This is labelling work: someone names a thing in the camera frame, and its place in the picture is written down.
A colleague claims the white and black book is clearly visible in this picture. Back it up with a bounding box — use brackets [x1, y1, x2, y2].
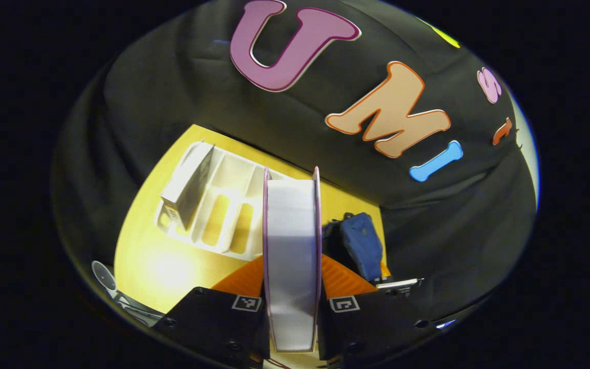
[161, 142, 215, 231]

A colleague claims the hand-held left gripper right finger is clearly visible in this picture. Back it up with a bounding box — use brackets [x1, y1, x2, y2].
[318, 255, 447, 369]

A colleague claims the grey round object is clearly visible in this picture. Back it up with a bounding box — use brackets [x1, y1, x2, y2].
[92, 260, 162, 327]

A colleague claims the black backdrop cloth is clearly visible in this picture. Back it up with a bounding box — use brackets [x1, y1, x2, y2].
[52, 0, 537, 329]

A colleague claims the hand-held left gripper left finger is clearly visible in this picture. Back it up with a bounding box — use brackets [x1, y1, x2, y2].
[153, 255, 271, 369]

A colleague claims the blue schoolbag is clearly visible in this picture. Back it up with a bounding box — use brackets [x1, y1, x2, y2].
[323, 213, 384, 282]

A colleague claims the pink cover book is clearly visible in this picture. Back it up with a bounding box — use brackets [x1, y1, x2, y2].
[263, 167, 322, 354]

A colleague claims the white plastic bookshelf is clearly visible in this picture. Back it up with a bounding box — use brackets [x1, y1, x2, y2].
[154, 141, 296, 262]

